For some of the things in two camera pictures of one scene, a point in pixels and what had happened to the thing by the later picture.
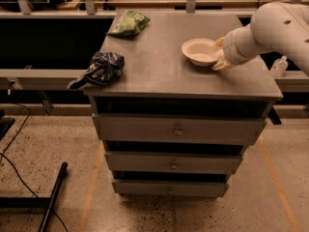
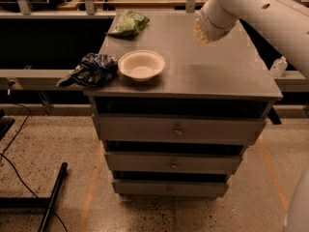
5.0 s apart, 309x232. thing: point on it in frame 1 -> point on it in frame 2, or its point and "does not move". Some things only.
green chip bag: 128,24 does not move
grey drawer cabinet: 169,128 does not move
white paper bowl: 201,51 -> 141,65
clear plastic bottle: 279,67 does not move
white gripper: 230,47 -> 207,25
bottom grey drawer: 171,188 does not move
